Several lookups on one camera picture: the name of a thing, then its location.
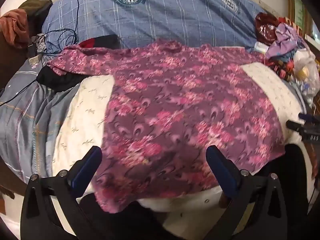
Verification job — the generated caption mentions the purple floral garment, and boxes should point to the purple floral garment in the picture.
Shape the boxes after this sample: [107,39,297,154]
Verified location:
[47,39,286,214]

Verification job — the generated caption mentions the cream leaf-print pillow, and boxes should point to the cream leaf-print pillow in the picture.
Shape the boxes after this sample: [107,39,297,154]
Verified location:
[51,62,311,205]

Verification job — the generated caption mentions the lilac cloth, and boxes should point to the lilac cloth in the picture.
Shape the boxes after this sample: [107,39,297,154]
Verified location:
[265,23,305,59]

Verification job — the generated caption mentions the dark red plastic bag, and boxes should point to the dark red plastic bag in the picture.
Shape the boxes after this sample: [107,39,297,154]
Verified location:
[255,12,280,46]

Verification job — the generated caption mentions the black and red garment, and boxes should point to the black and red garment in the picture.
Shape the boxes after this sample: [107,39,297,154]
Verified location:
[36,34,120,92]

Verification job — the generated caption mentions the blue plaid quilt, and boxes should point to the blue plaid quilt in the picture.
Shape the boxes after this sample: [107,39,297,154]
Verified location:
[42,0,263,53]

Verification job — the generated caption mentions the orange cloth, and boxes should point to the orange cloth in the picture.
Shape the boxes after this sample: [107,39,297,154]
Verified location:
[1,9,29,49]

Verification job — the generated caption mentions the dark olive cloth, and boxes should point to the dark olive cloth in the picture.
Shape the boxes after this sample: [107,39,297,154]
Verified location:
[18,0,53,37]

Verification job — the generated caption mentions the black cable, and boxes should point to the black cable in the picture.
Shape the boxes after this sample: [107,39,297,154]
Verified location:
[0,0,83,107]

